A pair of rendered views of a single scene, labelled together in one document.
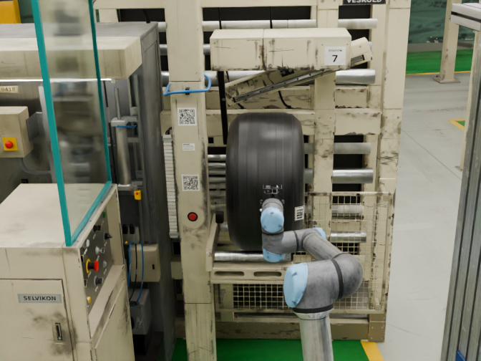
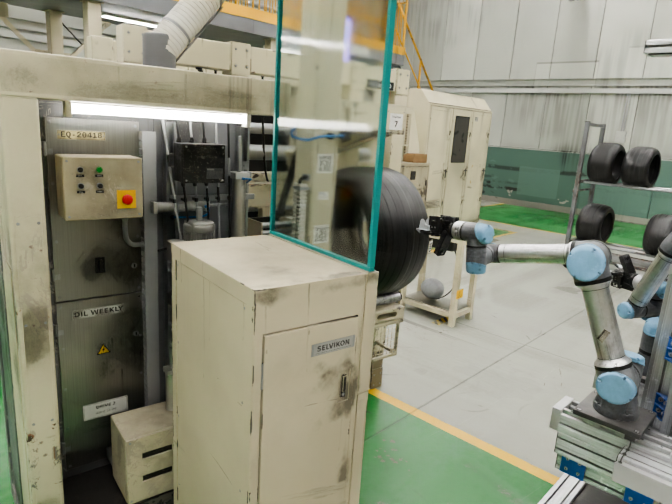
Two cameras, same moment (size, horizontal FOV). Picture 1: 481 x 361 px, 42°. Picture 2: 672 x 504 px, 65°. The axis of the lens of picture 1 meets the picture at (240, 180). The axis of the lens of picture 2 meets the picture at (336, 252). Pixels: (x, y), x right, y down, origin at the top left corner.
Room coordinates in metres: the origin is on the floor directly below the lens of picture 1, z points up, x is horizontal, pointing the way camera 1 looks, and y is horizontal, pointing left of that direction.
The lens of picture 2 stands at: (0.82, 1.58, 1.66)
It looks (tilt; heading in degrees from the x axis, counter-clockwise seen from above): 13 degrees down; 319
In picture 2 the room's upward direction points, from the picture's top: 4 degrees clockwise
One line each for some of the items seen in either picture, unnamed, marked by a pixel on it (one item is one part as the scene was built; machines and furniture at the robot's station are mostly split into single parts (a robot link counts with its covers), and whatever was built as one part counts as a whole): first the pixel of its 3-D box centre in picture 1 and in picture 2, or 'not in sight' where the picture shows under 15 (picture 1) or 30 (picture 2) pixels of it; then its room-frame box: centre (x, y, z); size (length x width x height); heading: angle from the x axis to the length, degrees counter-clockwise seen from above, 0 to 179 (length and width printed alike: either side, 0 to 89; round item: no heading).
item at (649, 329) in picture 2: not in sight; (659, 335); (1.47, -0.86, 0.88); 0.13 x 0.12 x 0.14; 70
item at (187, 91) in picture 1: (187, 84); not in sight; (2.53, 0.21, 1.62); 0.19 x 0.19 x 0.06; 87
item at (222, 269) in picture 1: (251, 268); (369, 315); (2.39, -0.04, 0.84); 0.36 x 0.09 x 0.06; 87
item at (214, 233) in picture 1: (213, 241); not in sight; (2.54, 0.13, 0.90); 0.40 x 0.03 x 0.10; 177
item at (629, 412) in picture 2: not in sight; (617, 398); (1.42, -0.36, 0.77); 0.15 x 0.15 x 0.10
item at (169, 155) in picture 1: (172, 185); not in sight; (2.50, 0.29, 1.19); 0.05 x 0.04 x 0.48; 177
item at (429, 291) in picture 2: not in sight; (438, 273); (3.70, -2.25, 0.40); 0.60 x 0.35 x 0.80; 6
